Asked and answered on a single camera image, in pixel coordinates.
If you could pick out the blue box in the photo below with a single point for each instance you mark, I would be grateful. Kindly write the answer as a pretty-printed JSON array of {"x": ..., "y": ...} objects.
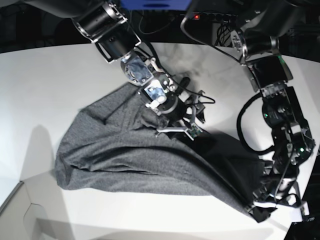
[{"x": 176, "y": 5}]

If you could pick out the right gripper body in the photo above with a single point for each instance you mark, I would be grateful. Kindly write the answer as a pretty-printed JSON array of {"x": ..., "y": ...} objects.
[{"x": 181, "y": 109}]

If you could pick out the grey t-shirt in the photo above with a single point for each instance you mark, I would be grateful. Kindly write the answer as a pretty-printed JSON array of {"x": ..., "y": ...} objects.
[{"x": 112, "y": 146}]

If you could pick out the white table partition panel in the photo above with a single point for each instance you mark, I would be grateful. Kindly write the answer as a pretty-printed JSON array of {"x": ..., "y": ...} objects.
[{"x": 23, "y": 218}]

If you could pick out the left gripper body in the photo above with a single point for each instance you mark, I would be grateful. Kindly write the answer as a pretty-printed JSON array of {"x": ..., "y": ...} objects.
[{"x": 279, "y": 192}]

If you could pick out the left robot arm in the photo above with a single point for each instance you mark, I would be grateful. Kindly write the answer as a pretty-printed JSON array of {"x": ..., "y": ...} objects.
[{"x": 256, "y": 37}]

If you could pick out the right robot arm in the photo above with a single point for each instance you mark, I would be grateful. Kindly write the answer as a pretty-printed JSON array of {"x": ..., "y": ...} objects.
[{"x": 106, "y": 26}]

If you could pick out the black power strip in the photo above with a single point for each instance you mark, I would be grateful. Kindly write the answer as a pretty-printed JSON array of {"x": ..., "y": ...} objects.
[{"x": 214, "y": 17}]

